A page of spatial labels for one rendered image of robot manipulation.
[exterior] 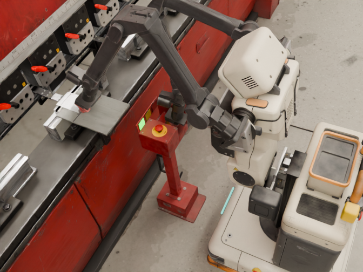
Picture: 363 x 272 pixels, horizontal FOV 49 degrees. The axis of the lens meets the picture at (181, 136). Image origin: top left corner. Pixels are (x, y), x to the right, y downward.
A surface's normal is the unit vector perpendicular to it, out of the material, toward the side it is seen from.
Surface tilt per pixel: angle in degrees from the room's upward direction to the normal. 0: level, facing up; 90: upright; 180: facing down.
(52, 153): 0
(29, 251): 90
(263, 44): 48
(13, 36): 90
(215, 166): 0
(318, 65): 0
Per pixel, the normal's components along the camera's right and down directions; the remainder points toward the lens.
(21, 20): 0.88, 0.32
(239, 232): -0.09, -0.61
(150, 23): 0.74, 0.00
